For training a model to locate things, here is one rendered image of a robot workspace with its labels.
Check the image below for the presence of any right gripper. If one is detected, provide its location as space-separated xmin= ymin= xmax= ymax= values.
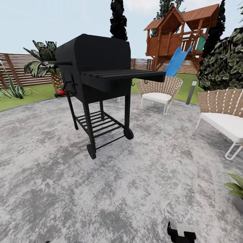
xmin=167 ymin=221 xmax=196 ymax=243

